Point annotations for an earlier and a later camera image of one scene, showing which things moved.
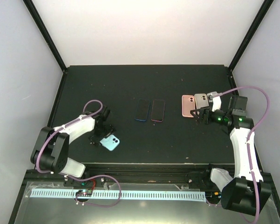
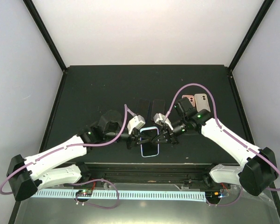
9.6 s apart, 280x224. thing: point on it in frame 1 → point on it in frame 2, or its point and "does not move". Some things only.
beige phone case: (201, 100) does not move
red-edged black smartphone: (158, 110) does not move
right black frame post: (250, 34) does not move
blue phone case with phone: (110, 143) → (150, 150)
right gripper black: (203, 111) → (167, 133)
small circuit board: (84, 192) does not move
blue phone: (142, 110) does not move
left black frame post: (30, 6) does not move
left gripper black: (95, 140) → (134, 137)
